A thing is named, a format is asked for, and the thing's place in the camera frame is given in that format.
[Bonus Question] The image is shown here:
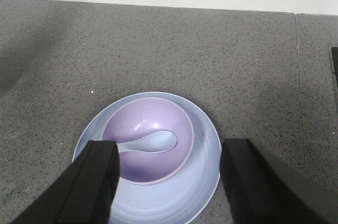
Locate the light blue plastic spoon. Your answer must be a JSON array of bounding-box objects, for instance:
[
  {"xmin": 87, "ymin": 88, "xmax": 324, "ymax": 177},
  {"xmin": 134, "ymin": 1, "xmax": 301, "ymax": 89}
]
[{"xmin": 117, "ymin": 130, "xmax": 177, "ymax": 154}]

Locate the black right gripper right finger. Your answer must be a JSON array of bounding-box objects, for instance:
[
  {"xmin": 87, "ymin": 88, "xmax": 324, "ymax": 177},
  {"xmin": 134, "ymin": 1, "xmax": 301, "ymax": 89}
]
[{"xmin": 220, "ymin": 138, "xmax": 337, "ymax": 223}]

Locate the purple plastic bowl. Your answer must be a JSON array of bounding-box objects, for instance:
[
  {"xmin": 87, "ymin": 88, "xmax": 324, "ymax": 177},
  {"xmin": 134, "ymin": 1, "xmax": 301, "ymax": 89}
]
[{"xmin": 102, "ymin": 97, "xmax": 194, "ymax": 185}]

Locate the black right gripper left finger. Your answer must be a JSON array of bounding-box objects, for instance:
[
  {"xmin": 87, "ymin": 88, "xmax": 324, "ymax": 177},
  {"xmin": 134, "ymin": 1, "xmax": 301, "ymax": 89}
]
[{"xmin": 13, "ymin": 141, "xmax": 120, "ymax": 223}]

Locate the light blue plastic plate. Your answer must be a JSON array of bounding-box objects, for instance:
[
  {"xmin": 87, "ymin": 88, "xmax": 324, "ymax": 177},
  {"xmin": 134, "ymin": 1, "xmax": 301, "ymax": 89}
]
[{"xmin": 73, "ymin": 92, "xmax": 221, "ymax": 223}]

